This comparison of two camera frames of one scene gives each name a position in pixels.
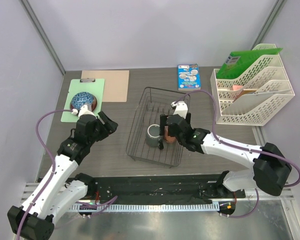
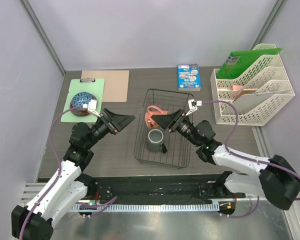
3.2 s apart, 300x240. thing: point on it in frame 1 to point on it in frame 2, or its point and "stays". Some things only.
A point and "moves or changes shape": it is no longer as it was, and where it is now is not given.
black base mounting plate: [157, 190] stays
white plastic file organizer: [255, 98] stays
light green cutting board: [93, 86] stays
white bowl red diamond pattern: [79, 100] stays
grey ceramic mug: [153, 136] moves or changes shape
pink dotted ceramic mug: [167, 138] to [150, 122]
